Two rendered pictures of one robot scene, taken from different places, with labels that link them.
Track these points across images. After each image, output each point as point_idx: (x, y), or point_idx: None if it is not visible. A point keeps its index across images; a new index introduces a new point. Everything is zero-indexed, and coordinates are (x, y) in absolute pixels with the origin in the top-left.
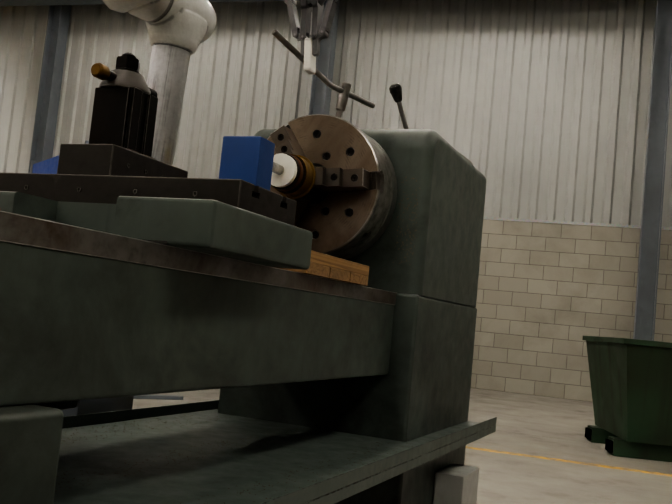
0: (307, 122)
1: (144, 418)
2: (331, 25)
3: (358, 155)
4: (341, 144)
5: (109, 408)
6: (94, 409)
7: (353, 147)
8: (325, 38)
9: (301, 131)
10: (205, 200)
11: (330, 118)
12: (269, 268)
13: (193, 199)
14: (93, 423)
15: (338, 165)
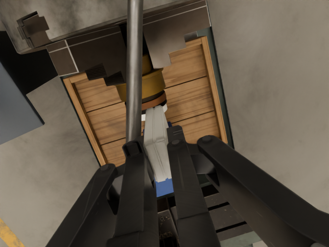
0: (94, 29)
1: (62, 76)
2: (238, 154)
3: (192, 2)
4: (165, 9)
5: (4, 61)
6: (15, 78)
7: (185, 3)
8: (202, 136)
9: (87, 32)
10: (259, 241)
11: (143, 13)
12: None
13: (254, 242)
14: (79, 116)
15: (160, 12)
